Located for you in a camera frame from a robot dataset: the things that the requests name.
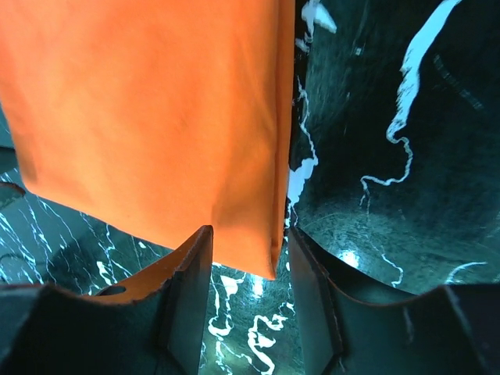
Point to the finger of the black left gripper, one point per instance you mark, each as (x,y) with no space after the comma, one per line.
(9,192)

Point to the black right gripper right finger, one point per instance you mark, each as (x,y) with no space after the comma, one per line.
(350,323)

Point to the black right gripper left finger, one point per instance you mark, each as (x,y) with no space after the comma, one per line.
(149,323)

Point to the orange t-shirt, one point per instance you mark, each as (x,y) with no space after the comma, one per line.
(157,117)

